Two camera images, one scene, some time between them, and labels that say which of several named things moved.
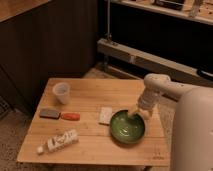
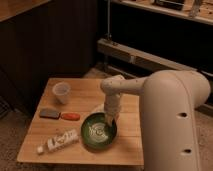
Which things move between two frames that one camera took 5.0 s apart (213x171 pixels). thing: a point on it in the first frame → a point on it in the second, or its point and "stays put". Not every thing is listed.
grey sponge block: [47, 113] stays put
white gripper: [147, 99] → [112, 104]
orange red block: [71, 116] stays put
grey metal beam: [172, 67] stays put
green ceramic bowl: [126, 128] → [96, 132]
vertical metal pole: [108, 18] stays put
